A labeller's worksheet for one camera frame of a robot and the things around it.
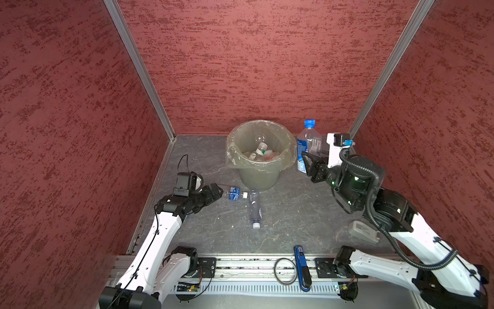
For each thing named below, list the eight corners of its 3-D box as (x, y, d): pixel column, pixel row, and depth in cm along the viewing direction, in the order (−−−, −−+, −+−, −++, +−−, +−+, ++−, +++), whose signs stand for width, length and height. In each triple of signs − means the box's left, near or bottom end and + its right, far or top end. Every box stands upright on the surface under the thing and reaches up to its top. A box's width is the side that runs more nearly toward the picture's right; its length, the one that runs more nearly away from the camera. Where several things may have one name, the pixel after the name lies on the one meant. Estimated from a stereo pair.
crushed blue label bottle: (226, 198, 95) (225, 193, 91) (233, 188, 98) (232, 183, 94) (241, 206, 92) (240, 201, 88) (248, 196, 96) (247, 191, 91)
